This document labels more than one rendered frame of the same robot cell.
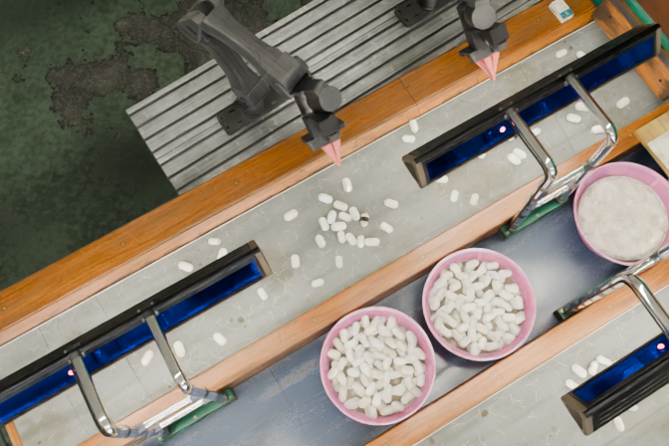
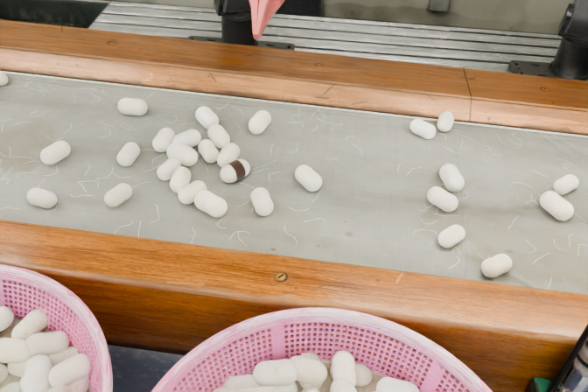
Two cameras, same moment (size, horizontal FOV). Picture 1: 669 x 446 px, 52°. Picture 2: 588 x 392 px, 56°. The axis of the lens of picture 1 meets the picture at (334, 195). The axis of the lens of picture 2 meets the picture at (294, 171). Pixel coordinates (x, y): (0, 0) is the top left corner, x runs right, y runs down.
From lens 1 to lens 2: 1.34 m
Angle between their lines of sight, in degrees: 37
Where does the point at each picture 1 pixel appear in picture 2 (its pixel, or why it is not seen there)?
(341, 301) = (29, 239)
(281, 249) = (63, 135)
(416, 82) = (491, 80)
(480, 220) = (485, 297)
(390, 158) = (367, 138)
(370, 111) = (384, 73)
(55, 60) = not seen: hidden behind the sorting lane
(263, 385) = not seen: outside the picture
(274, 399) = not seen: outside the picture
